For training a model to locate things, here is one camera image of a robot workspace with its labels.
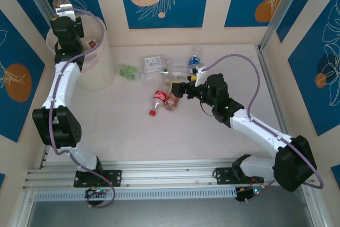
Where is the crushed clear bottle white cap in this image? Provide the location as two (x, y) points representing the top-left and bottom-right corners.
(137, 72), (160, 86)

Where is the clear bottle green cap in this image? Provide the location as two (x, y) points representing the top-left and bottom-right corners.
(158, 65), (192, 81)

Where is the aluminium mounting rail frame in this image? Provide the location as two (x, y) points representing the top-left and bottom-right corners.
(22, 159), (316, 191)

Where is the aluminium table side rail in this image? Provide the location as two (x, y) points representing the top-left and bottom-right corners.
(255, 45), (297, 163)

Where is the aluminium frame leg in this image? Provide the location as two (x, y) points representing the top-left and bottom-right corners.
(6, 191), (37, 227)
(301, 184), (334, 227)

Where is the red-capped cola bottle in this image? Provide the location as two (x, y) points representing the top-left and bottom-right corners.
(148, 89), (168, 117)

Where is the cream plastic waste bin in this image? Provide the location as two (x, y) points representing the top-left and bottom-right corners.
(45, 15), (115, 92)

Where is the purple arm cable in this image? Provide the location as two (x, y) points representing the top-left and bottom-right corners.
(48, 8), (117, 209)
(203, 54), (325, 204)

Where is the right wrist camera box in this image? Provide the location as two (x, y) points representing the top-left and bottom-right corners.
(189, 63), (207, 87)

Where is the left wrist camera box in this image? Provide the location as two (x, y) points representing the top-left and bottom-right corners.
(55, 7), (75, 19)

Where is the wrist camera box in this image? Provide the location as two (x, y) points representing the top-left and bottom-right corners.
(189, 63), (207, 87)
(55, 7), (75, 19)

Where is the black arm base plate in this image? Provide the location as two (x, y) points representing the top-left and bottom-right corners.
(73, 170), (123, 188)
(213, 167), (265, 185)

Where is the small black controller board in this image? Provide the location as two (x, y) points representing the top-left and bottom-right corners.
(235, 187), (262, 201)
(84, 187), (108, 198)

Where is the white slotted cable duct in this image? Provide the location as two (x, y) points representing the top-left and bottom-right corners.
(33, 187), (237, 201)

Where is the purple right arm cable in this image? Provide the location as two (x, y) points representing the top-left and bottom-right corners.
(203, 54), (325, 204)

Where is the clear bottle white label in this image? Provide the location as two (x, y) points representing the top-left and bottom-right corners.
(140, 54), (172, 74)

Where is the crushed clear bottle green label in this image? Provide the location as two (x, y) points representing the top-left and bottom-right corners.
(117, 63), (142, 81)

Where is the brown coffee label bottle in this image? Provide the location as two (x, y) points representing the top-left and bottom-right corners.
(164, 91), (183, 112)

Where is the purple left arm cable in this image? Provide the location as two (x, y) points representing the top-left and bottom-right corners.
(48, 8), (117, 209)

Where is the clear plastic bin liner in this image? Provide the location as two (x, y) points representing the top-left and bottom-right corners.
(45, 14), (107, 55)

